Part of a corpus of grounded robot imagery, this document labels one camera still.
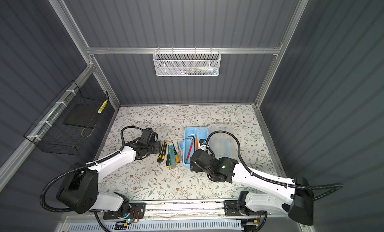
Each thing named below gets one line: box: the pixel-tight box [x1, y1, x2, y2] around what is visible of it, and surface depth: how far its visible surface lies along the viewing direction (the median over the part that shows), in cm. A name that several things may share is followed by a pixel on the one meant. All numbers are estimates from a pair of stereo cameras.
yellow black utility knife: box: [157, 141, 168, 163], surface depth 93 cm
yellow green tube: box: [97, 99, 108, 114], surface depth 82 cm
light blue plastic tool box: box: [180, 127, 209, 168], surface depth 98 cm
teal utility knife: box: [169, 145, 177, 169], surface depth 93 cm
